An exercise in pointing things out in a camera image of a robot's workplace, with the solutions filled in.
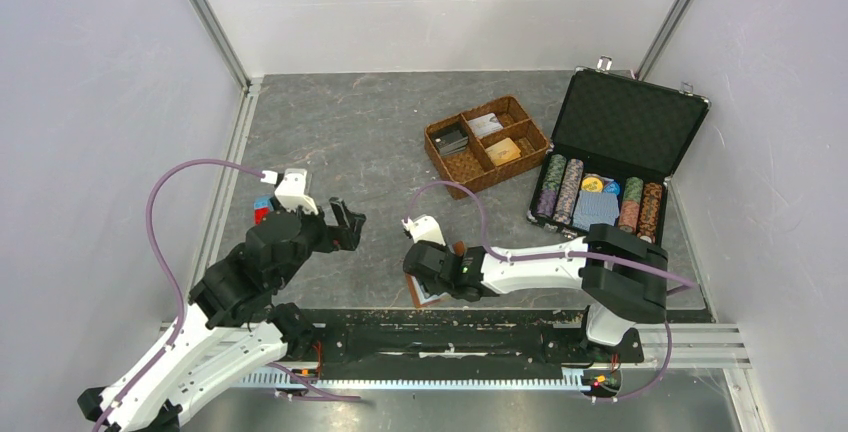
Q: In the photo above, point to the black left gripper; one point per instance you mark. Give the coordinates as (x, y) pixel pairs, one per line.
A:
(349, 226)

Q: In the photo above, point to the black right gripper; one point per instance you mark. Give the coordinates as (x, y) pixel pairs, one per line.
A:
(430, 288)

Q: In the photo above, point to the brown leather card holder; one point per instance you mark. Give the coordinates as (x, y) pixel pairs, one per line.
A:
(420, 297)

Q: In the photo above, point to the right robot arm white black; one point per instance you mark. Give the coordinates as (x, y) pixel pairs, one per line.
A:
(625, 276)

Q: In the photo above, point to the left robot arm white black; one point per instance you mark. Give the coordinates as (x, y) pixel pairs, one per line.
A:
(230, 326)

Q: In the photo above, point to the black card stack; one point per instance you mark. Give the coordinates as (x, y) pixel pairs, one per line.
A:
(450, 140)

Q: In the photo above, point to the tan card box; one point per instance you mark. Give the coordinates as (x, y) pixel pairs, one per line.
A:
(503, 152)

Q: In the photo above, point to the white card stack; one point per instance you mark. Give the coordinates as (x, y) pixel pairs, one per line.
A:
(485, 125)

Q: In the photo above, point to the blue playing card deck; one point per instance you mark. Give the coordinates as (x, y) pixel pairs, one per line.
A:
(595, 208)

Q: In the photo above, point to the red blue toy block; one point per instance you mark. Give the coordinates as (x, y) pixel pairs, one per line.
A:
(262, 206)

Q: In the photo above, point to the woven wicker divided basket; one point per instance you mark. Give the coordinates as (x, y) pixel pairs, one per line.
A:
(472, 168)

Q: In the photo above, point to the purple green chip row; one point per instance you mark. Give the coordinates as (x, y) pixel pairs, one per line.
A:
(551, 184)

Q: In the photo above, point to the grey striped chip row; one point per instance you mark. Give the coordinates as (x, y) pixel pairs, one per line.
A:
(569, 191)

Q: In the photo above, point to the yellow dealer button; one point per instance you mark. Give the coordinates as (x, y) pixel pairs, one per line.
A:
(592, 184)

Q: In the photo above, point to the blue round dealer chip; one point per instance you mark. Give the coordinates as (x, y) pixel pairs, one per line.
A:
(612, 187)

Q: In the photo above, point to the green pink chip row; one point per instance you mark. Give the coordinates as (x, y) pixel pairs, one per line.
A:
(630, 206)

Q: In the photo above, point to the brown poker chip row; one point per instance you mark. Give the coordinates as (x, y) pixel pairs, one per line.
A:
(647, 224)

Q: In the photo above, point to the black poker chip case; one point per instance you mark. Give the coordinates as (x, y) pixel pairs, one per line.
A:
(619, 128)

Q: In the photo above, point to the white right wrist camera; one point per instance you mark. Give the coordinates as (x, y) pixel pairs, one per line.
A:
(423, 228)

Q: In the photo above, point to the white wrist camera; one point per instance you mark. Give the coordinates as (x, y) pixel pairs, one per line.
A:
(423, 228)
(292, 192)

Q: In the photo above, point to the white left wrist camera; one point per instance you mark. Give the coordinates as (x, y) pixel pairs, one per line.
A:
(292, 192)

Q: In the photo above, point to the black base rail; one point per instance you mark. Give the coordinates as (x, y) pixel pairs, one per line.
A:
(452, 344)

